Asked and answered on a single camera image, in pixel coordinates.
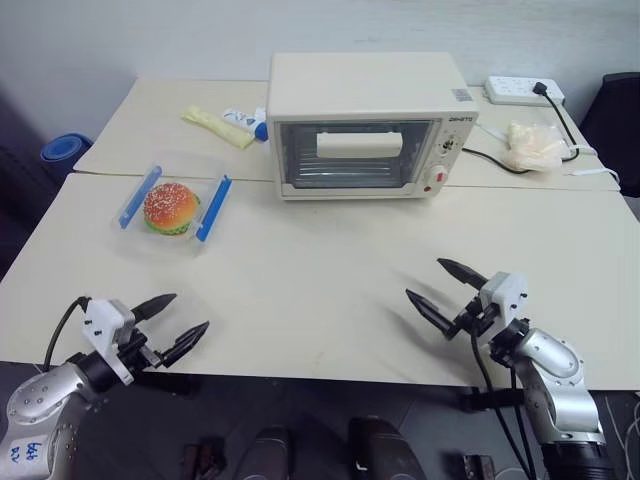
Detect white flat strap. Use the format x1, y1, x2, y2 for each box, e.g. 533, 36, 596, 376
473, 124, 622, 189

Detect white blue tube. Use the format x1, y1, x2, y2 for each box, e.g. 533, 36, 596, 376
221, 106, 270, 143

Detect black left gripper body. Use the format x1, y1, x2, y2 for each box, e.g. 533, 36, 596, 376
118, 323, 174, 374

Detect white power strip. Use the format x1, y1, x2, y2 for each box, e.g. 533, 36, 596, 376
483, 75, 568, 107

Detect clear container with blue clips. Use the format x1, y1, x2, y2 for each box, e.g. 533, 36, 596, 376
109, 149, 234, 259

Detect black chair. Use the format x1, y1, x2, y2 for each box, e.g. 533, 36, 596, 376
581, 72, 640, 199

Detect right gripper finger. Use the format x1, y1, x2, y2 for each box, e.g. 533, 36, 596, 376
405, 288, 459, 342
436, 257, 488, 291

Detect thin white floor cables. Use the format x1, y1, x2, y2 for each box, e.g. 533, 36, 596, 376
605, 388, 640, 480

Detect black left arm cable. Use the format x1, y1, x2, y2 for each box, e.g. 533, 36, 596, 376
43, 295, 94, 372

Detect white knob with red mark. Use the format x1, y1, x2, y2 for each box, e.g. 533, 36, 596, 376
422, 164, 450, 186

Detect dark rounded shape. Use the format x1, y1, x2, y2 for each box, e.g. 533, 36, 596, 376
236, 424, 297, 480
346, 416, 427, 480

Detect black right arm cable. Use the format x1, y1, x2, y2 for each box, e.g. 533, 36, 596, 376
469, 333, 539, 480

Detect cream oven door handle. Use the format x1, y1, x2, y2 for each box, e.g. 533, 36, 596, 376
315, 130, 404, 161

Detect crumpled clear plastic bag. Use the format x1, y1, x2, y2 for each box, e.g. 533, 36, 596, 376
499, 120, 572, 174

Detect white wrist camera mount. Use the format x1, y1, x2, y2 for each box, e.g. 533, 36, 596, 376
477, 271, 530, 327
82, 298, 139, 386

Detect blue round bin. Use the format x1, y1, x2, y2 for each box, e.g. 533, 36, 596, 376
40, 131, 94, 164

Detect toy hamburger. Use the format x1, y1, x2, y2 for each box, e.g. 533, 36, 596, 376
143, 182, 202, 238

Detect blue container clip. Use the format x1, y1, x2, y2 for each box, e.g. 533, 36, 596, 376
195, 174, 233, 243
117, 164, 163, 231

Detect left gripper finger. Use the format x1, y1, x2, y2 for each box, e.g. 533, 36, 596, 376
161, 320, 211, 367
131, 293, 179, 323

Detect yellow cloth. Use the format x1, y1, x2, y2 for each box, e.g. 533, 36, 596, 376
180, 104, 257, 151

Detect dark upholstered seat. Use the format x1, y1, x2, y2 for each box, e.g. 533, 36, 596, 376
0, 89, 67, 282

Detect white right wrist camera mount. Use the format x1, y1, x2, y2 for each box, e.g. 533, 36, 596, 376
477, 271, 530, 327

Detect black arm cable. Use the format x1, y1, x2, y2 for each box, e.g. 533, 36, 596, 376
43, 295, 94, 372
469, 333, 539, 480

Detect black table clamp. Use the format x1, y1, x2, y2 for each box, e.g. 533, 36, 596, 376
459, 386, 527, 414

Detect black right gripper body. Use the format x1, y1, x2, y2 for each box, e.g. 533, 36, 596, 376
451, 294, 501, 347

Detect cream toaster oven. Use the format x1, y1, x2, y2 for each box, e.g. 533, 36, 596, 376
265, 51, 482, 203

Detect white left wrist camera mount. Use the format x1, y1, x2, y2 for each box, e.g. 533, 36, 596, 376
82, 298, 139, 386

